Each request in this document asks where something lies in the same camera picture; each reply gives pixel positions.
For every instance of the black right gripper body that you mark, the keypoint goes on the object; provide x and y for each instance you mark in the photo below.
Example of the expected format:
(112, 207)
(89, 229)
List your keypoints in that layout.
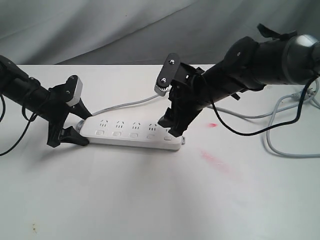
(194, 89)

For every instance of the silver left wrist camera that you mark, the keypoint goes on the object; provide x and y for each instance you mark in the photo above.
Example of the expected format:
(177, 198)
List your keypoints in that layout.
(74, 87)

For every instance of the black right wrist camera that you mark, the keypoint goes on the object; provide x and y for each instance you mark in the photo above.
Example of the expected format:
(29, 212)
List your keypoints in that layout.
(167, 74)

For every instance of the grey backdrop cloth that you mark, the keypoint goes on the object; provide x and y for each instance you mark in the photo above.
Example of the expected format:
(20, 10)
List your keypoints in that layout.
(138, 32)

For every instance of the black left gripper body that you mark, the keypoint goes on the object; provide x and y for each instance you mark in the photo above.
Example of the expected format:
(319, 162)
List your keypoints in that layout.
(58, 111)

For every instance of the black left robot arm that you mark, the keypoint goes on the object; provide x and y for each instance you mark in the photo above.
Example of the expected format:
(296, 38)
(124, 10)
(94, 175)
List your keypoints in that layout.
(23, 89)

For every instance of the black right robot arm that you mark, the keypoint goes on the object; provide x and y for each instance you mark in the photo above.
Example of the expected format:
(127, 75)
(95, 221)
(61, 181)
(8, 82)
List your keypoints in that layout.
(283, 59)

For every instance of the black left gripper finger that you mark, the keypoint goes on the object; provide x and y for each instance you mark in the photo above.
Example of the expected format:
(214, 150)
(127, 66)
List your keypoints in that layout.
(71, 136)
(80, 110)

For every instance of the white five-outlet power strip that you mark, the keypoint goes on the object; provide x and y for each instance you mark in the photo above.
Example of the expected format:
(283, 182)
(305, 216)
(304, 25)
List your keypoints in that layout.
(129, 132)

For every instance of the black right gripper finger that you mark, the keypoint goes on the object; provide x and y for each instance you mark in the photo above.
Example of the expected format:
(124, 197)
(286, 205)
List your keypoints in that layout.
(168, 119)
(180, 125)

